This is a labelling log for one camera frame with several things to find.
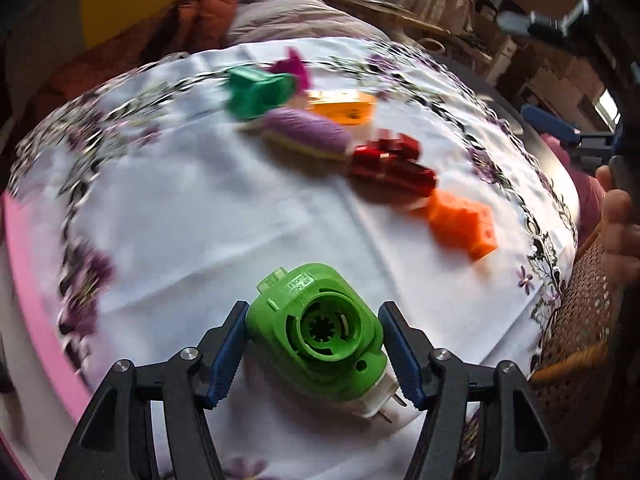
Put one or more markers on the person's right hand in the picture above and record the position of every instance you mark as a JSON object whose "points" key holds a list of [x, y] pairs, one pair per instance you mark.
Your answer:
{"points": [[620, 230]]}

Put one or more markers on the pink cloth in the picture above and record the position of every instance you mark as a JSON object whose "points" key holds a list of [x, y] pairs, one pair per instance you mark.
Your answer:
{"points": [[585, 195]]}

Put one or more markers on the white embroidered tablecloth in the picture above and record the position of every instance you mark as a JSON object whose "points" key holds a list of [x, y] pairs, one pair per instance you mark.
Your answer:
{"points": [[200, 210]]}

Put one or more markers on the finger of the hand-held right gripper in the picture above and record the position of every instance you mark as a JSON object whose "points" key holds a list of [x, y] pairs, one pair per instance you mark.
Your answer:
{"points": [[520, 22], [550, 125]]}

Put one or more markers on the orange plastic block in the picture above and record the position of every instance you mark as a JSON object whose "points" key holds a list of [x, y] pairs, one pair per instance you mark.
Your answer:
{"points": [[462, 222]]}

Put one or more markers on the green plug-in device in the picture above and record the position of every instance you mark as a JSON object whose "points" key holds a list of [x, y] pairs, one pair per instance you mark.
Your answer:
{"points": [[320, 340]]}

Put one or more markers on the pink plastic bin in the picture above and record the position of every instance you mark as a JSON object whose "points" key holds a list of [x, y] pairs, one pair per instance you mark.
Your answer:
{"points": [[35, 290]]}

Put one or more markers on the red plastic block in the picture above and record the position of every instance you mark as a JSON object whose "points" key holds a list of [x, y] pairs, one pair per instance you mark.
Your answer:
{"points": [[397, 144]]}

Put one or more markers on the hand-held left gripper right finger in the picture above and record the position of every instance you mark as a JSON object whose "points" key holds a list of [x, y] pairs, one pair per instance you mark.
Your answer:
{"points": [[402, 360]]}

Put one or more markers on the magenta plastic spool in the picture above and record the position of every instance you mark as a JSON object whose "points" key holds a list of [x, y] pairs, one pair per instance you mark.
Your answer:
{"points": [[292, 66]]}

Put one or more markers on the green plastic block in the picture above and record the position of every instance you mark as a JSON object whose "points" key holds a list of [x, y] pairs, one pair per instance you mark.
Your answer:
{"points": [[255, 92]]}

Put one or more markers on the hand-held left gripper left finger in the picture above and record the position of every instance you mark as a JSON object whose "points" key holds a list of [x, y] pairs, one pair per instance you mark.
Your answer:
{"points": [[227, 355]]}

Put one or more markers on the orange plastic case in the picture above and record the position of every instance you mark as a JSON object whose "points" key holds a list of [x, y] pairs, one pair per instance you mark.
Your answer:
{"points": [[345, 107]]}

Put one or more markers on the red metallic cylinder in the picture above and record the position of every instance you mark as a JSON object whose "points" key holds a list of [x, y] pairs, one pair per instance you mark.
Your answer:
{"points": [[395, 175]]}

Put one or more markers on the wicker basket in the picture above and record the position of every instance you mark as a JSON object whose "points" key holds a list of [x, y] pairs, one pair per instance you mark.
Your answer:
{"points": [[575, 340]]}

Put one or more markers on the brown blanket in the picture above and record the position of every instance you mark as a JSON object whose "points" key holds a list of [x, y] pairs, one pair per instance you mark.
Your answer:
{"points": [[150, 40]]}

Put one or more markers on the lavender pillow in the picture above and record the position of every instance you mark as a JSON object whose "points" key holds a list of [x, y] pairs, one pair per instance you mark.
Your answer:
{"points": [[295, 17]]}

